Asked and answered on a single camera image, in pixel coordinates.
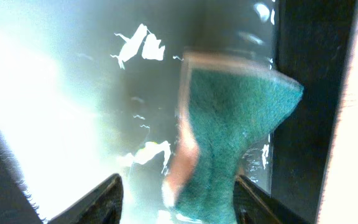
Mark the green scrubbing sponge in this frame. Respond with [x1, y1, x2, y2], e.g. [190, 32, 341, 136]
[162, 51, 303, 223]

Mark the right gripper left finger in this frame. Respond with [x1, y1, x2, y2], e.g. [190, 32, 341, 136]
[48, 173, 124, 224]

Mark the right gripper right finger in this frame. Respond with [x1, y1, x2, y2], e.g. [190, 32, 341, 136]
[233, 175, 308, 224]

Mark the black rectangular water tray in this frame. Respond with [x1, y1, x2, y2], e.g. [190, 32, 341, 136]
[0, 0, 358, 223]

